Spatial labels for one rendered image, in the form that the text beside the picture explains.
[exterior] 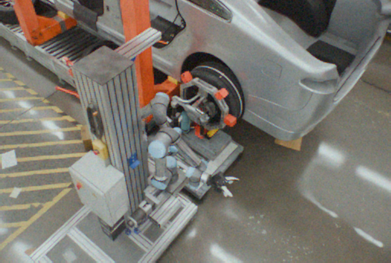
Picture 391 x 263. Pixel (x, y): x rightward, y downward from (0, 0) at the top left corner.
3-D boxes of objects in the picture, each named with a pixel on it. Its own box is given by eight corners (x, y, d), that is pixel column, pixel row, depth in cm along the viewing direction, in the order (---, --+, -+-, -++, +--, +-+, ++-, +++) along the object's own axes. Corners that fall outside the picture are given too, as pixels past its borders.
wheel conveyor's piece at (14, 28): (71, 30, 556) (65, 8, 527) (23, 56, 509) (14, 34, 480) (33, 8, 595) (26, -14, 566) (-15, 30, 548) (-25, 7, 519)
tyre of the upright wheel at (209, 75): (260, 109, 335) (222, 51, 322) (247, 123, 322) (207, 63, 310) (218, 121, 389) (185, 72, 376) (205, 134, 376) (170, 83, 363)
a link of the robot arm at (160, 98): (116, 128, 299) (159, 101, 268) (121, 115, 309) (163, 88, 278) (127, 135, 305) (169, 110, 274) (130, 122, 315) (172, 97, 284)
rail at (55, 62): (150, 130, 404) (150, 117, 387) (145, 134, 399) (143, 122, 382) (24, 43, 501) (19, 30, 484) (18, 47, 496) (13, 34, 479)
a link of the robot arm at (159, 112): (161, 113, 262) (181, 152, 295) (163, 102, 269) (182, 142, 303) (147, 115, 265) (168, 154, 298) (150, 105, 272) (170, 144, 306)
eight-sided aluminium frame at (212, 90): (224, 134, 351) (231, 95, 311) (221, 138, 348) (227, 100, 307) (183, 108, 372) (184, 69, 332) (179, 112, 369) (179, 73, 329)
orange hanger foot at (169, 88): (187, 89, 402) (188, 66, 376) (156, 114, 373) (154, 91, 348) (176, 82, 408) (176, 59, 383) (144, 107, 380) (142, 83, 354)
